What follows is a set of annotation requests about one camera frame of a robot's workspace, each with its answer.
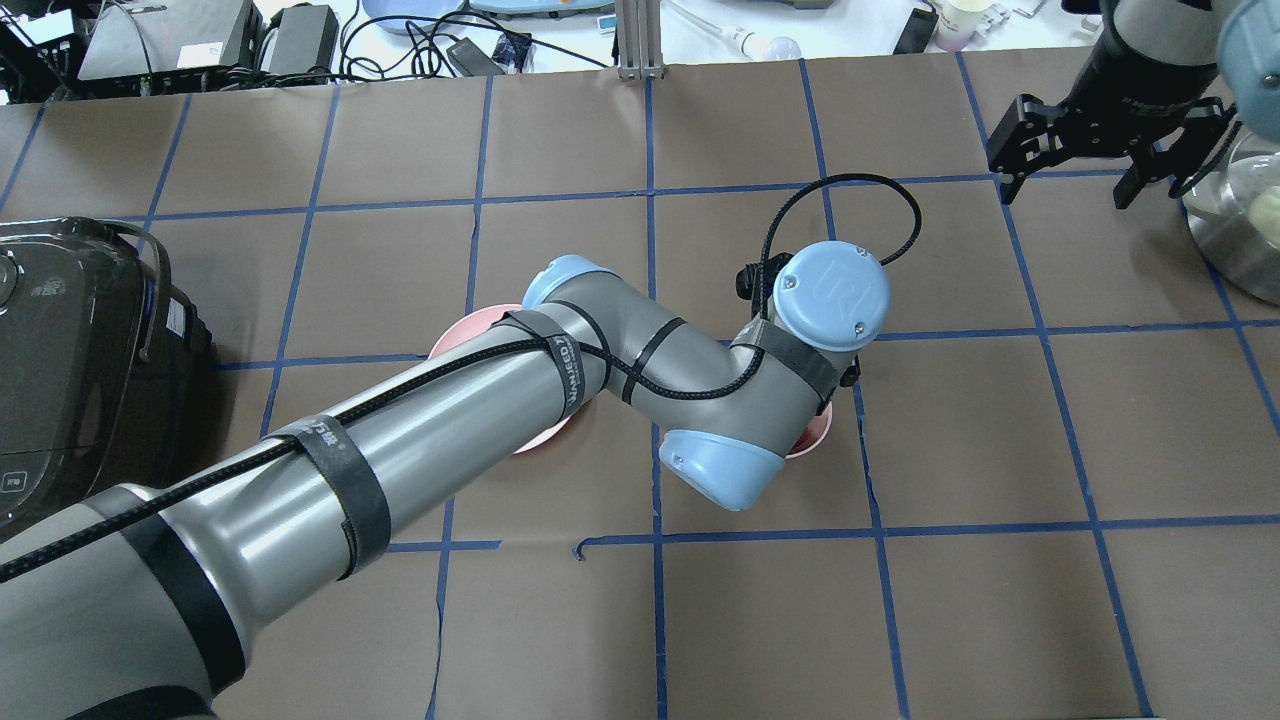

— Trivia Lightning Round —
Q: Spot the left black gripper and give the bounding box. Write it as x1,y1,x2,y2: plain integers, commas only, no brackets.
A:
736,258,791,318

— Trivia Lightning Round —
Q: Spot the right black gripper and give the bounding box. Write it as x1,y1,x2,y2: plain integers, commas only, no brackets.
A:
986,26,1236,210

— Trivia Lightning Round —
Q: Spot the pink bowl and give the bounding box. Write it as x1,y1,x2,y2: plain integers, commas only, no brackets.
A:
785,404,833,461

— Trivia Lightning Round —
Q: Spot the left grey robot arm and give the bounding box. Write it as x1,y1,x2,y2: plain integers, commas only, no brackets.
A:
3,241,891,719

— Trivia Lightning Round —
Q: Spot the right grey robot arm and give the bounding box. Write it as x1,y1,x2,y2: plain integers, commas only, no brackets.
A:
986,1,1279,209

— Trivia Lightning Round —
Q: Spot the pink plate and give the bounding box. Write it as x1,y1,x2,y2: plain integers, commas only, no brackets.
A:
428,304,581,456

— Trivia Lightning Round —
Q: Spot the white bun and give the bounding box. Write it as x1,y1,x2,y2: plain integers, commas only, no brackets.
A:
1245,184,1280,249

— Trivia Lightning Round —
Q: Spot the white paper cup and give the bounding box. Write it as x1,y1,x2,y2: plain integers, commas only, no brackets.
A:
933,0,995,53

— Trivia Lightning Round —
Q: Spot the black power adapter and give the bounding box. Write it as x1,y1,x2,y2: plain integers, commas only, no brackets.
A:
257,3,338,76

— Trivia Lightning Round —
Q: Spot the black computer box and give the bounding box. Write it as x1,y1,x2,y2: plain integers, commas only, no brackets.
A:
78,1,262,83

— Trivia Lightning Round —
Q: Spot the dark grey rice cooker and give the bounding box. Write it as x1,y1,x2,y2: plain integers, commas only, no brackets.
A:
1,217,212,541

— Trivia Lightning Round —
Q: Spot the steel pot with handles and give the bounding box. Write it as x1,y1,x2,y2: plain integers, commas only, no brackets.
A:
1183,129,1279,306

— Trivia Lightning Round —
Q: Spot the aluminium frame post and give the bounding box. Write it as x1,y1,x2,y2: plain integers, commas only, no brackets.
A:
614,0,666,81

